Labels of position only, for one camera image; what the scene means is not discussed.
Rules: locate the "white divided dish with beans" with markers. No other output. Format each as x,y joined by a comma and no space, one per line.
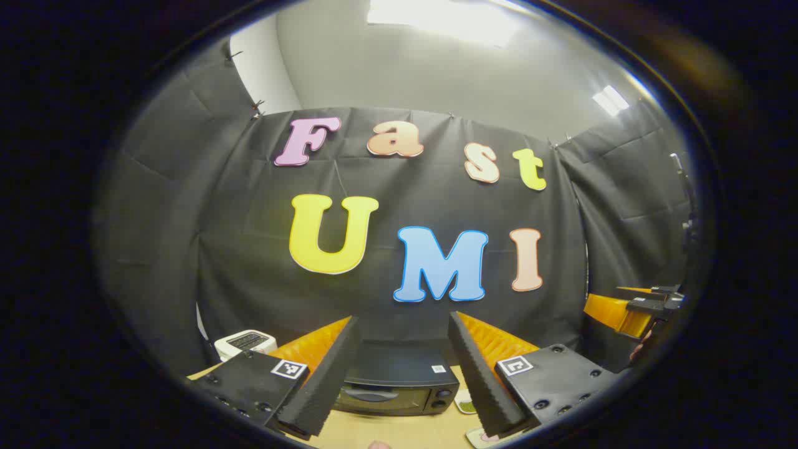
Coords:
466,405

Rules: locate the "square cream plate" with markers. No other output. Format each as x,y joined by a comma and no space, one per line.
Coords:
479,438

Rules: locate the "white toaster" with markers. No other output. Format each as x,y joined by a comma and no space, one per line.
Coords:
246,342

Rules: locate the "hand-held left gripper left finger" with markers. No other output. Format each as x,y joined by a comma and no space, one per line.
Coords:
324,380

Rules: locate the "large ceiling light panel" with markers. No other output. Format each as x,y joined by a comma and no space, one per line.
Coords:
442,19

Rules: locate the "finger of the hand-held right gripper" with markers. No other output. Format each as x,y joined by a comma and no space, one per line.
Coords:
614,312

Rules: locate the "dark metal stand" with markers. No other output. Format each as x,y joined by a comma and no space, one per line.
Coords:
684,199

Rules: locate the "black backdrop cloth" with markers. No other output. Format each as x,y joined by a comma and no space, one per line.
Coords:
399,206

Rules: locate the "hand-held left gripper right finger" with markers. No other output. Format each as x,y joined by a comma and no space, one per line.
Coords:
483,380

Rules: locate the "black electric oven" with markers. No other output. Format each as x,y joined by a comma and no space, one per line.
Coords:
399,377

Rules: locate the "small ceiling light panel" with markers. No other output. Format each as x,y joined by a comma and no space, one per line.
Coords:
611,101

